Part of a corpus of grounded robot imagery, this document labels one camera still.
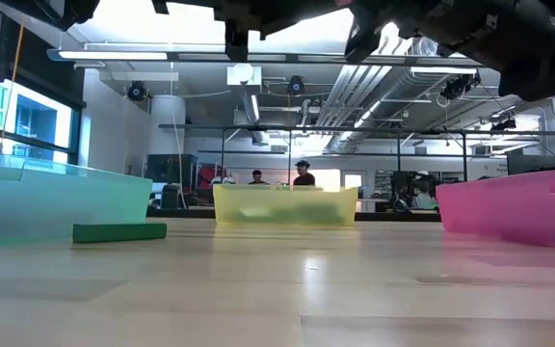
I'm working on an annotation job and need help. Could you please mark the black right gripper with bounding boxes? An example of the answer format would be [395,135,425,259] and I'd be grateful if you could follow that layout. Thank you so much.
[344,0,555,73]

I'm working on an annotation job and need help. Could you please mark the distant black robot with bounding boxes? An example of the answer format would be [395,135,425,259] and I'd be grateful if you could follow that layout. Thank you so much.
[391,169,440,213]

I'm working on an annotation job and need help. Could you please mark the green rectangular block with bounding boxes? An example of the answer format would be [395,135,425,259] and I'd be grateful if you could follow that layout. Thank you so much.
[71,222,169,245]

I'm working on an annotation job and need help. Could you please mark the silver ceiling pipes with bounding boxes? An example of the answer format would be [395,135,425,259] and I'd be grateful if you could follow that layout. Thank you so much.
[313,65,407,127]

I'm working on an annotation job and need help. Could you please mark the black ceiling spotlight cluster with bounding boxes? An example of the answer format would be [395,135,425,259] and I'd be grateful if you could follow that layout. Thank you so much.
[439,74,482,101]

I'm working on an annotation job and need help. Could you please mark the white square ceiling lamp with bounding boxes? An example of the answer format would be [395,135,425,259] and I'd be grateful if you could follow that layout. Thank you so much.
[226,64,263,87]

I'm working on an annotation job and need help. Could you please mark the black office chair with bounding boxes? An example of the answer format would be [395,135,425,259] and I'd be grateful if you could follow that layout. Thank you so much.
[160,184,183,211]

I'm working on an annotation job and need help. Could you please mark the red machine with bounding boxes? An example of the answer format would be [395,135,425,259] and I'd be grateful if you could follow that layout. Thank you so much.
[198,163,240,185]

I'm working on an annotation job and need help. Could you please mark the orange hanging cable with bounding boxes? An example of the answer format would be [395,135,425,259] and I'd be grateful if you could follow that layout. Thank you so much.
[0,22,26,146]

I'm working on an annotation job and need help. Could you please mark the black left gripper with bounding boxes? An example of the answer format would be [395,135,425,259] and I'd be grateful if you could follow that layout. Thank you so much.
[150,0,352,64]

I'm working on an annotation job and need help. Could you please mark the black round ceiling speaker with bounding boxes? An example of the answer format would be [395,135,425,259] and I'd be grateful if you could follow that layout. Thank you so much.
[126,80,148,102]
[286,75,306,96]

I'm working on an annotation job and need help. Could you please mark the yellow translucent plastic bin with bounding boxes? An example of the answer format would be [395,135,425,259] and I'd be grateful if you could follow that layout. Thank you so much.
[212,183,359,227]

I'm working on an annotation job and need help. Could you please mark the pink translucent plastic bin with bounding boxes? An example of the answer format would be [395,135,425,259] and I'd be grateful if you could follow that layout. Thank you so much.
[435,168,555,251]

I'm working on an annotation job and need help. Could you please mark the black metal table frame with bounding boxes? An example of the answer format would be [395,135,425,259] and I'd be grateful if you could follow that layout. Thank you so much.
[145,204,443,224]

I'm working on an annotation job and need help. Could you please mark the green translucent plastic bin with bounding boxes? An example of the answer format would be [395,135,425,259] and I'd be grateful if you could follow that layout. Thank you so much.
[0,152,154,248]

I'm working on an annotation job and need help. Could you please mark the white cylindrical column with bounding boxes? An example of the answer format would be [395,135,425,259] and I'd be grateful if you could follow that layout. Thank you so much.
[149,94,187,156]

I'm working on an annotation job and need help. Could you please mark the black overhead rack frame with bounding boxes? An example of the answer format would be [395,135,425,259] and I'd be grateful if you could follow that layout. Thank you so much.
[158,122,555,184]

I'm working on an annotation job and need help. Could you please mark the black monitor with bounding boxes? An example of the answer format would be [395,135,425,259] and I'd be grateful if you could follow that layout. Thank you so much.
[506,152,555,175]
[145,153,199,184]

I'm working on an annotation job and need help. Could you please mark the long ceiling light fixture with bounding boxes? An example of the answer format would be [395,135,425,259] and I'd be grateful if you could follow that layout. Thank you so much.
[45,46,482,67]

